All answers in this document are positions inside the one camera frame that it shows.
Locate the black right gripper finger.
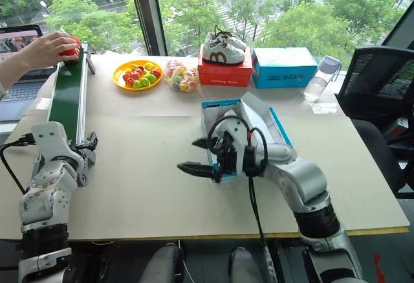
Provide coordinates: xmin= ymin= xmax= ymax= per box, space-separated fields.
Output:
xmin=191 ymin=137 xmax=217 ymax=151
xmin=177 ymin=161 xmax=215 ymax=179

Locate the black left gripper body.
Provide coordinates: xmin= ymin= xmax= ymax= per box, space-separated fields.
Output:
xmin=76 ymin=131 xmax=99 ymax=167

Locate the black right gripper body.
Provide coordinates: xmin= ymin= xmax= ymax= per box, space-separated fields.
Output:
xmin=212 ymin=133 xmax=244 ymax=184

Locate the red round toy fruit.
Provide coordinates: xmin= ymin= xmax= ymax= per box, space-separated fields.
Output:
xmin=58 ymin=36 xmax=82 ymax=58

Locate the open blue white shoebox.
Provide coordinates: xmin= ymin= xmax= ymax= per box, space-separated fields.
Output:
xmin=200 ymin=91 xmax=294 ymax=184

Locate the red shoebox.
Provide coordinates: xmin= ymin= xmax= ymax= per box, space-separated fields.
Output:
xmin=197 ymin=45 xmax=254 ymax=87

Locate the closed blue shoebox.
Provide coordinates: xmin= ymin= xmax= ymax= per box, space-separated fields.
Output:
xmin=251 ymin=47 xmax=319 ymax=89

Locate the person's bare hand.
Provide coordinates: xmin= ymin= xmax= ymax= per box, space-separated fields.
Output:
xmin=24 ymin=32 xmax=82 ymax=70

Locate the green conveyor belt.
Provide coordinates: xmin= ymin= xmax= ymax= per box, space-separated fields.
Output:
xmin=47 ymin=41 xmax=98 ymax=187

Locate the clear bag of colourful toys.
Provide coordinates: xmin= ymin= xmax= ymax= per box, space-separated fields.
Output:
xmin=163 ymin=59 xmax=200 ymax=93

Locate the yellow plate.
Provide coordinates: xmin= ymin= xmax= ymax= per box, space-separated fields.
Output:
xmin=113 ymin=60 xmax=164 ymax=91

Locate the dark laptop computer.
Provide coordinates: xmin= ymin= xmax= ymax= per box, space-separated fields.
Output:
xmin=0 ymin=23 xmax=59 ymax=122

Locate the white brown sneaker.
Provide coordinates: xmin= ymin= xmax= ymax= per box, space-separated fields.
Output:
xmin=202 ymin=38 xmax=246 ymax=66
xmin=213 ymin=25 xmax=248 ymax=52

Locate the dark grey rounded cover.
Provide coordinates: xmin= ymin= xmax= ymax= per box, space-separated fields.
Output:
xmin=138 ymin=243 xmax=185 ymax=283
xmin=228 ymin=247 xmax=265 ymax=283

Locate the clear bottle lavender lid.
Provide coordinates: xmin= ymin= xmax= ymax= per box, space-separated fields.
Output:
xmin=303 ymin=55 xmax=343 ymax=102

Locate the black window pillar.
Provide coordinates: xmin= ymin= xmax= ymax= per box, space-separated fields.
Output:
xmin=126 ymin=0 xmax=168 ymax=56

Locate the black mesh office chair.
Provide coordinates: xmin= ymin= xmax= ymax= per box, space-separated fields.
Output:
xmin=334 ymin=45 xmax=414 ymax=199

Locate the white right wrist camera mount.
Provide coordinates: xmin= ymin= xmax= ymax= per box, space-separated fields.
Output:
xmin=212 ymin=114 xmax=252 ymax=174

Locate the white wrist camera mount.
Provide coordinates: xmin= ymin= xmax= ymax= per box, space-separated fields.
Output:
xmin=212 ymin=114 xmax=252 ymax=174
xmin=31 ymin=121 xmax=83 ymax=170

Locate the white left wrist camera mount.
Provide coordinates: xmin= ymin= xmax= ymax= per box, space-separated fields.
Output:
xmin=31 ymin=121 xmax=83 ymax=170

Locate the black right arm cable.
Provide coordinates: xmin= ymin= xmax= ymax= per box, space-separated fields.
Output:
xmin=206 ymin=114 xmax=279 ymax=283

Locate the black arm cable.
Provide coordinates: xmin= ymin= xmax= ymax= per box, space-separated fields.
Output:
xmin=206 ymin=114 xmax=279 ymax=283
xmin=0 ymin=135 xmax=35 ymax=195

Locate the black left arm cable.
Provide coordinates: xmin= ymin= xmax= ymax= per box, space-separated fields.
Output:
xmin=0 ymin=135 xmax=35 ymax=195

